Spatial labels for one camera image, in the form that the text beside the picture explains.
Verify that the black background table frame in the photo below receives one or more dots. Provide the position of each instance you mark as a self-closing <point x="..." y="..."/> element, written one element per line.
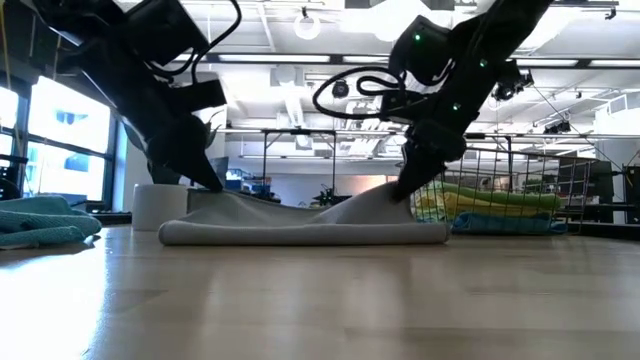
<point x="300" y="131"/>

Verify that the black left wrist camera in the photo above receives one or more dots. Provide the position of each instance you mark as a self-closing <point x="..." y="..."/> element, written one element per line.
<point x="205" y="97"/>

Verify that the potted succulent in white pot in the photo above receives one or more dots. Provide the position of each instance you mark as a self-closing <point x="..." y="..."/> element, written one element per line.
<point x="157" y="207"/>

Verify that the dark background monitor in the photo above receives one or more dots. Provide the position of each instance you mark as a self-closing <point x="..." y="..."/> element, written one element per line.
<point x="600" y="180"/>

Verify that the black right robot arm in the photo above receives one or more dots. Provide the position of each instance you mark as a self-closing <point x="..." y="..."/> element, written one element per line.
<point x="510" y="20"/>

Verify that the teal microfiber towel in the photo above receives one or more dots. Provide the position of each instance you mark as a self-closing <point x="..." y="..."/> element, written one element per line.
<point x="40" y="220"/>

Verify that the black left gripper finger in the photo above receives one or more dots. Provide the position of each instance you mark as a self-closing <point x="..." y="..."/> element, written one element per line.
<point x="200" y="170"/>

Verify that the large window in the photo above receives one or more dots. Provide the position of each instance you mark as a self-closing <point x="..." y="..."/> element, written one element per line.
<point x="70" y="115"/>

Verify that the light blue microfiber towel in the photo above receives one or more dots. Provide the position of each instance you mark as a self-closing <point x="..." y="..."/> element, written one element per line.
<point x="500" y="223"/>

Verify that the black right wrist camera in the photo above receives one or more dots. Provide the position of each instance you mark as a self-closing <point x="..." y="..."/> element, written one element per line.
<point x="400" y="107"/>

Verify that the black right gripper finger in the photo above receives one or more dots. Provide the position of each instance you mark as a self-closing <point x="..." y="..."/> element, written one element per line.
<point x="412" y="175"/>

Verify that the small background robot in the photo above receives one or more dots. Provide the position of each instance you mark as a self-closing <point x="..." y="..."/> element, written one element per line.
<point x="327" y="197"/>

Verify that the round white ceiling lamp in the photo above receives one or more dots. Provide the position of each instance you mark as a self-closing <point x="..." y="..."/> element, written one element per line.
<point x="306" y="25"/>

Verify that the black dome ceiling camera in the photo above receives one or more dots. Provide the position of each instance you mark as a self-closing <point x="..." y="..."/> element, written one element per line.
<point x="340" y="88"/>

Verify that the green microfiber towel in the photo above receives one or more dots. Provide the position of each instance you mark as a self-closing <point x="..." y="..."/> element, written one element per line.
<point x="500" y="197"/>

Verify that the grey microfiber towel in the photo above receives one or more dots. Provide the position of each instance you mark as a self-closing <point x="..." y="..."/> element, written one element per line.
<point x="300" y="230"/>

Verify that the black rail-mounted ceiling camera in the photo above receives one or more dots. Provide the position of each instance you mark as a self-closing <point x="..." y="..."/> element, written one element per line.
<point x="517" y="82"/>

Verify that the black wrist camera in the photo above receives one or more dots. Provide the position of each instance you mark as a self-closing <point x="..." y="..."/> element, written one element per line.
<point x="400" y="107"/>
<point x="205" y="97"/>

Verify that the yellow microfiber towel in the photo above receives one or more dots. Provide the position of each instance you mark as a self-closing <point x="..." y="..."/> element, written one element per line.
<point x="465" y="205"/>

